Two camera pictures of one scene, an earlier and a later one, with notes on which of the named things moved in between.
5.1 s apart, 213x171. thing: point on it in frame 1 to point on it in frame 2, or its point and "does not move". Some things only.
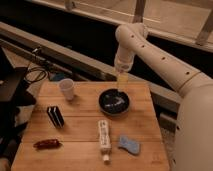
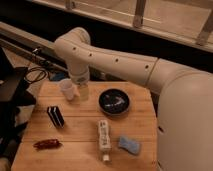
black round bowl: [114, 101] does not move
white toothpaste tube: [105, 141] does not move
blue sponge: [132, 146] does not move
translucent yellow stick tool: [123, 82] to [84, 92]
